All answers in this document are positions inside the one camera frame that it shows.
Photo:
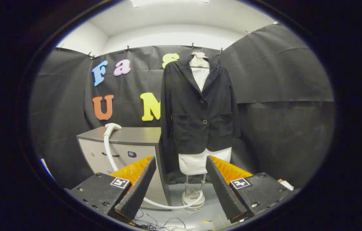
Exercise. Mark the black blazer jacket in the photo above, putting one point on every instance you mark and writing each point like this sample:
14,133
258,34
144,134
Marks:
197,128

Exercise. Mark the white mannequin torso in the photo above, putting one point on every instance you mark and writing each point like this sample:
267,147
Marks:
197,163

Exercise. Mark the black backdrop cloth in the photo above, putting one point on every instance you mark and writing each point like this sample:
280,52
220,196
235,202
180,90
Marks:
280,80

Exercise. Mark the small cardboard box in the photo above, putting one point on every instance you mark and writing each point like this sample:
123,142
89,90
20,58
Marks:
281,181

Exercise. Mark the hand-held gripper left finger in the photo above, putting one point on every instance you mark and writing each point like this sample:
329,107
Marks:
136,192

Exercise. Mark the ceiling light panel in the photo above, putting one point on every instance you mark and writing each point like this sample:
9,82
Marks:
168,2

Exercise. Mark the white mannequin stand base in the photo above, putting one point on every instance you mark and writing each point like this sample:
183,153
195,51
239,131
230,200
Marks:
193,199

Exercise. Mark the grey cabinet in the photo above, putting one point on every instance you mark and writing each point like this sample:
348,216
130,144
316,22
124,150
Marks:
129,136

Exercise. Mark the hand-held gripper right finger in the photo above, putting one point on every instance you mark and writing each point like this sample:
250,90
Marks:
224,189

